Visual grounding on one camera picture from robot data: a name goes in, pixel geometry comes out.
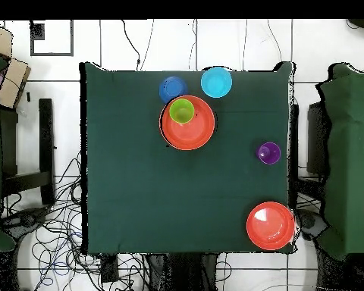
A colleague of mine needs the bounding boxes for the black floor cable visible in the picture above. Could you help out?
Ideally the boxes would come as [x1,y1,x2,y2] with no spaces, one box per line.
[120,19,141,71]

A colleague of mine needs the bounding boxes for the black square floor frame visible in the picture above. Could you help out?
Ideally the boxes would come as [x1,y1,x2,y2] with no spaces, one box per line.
[30,19,74,58]

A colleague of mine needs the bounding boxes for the small light blue bowl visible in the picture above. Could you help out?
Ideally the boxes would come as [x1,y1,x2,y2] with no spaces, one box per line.
[200,66,234,99]

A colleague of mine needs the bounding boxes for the black box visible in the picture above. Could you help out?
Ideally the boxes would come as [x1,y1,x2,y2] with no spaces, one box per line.
[306,101,331,177]

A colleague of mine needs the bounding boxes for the black power strip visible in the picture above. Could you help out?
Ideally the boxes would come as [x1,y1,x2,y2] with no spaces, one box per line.
[100,253,120,283]

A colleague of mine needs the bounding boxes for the grey stand foot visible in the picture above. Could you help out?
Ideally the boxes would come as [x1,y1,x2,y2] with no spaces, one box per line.
[0,205,52,240]
[295,208,328,242]

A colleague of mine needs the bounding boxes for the small dark blue bowl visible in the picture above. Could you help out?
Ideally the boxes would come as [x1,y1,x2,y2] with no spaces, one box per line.
[158,76,190,104]

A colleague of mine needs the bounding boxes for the large orange bowl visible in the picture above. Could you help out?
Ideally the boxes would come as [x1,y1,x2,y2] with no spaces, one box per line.
[246,201,296,252]
[158,95,216,152]

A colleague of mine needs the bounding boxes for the green cup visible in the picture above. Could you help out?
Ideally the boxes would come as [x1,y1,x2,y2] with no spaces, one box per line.
[168,99,196,125]

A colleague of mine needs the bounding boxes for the purple cup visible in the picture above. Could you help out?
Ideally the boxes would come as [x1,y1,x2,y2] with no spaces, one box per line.
[256,142,282,165]

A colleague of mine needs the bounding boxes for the dark green table cloth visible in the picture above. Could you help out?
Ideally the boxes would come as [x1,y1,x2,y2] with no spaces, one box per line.
[79,61,296,255]

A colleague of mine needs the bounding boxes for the black chair frame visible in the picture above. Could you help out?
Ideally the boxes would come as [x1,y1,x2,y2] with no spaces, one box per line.
[1,98,56,207]

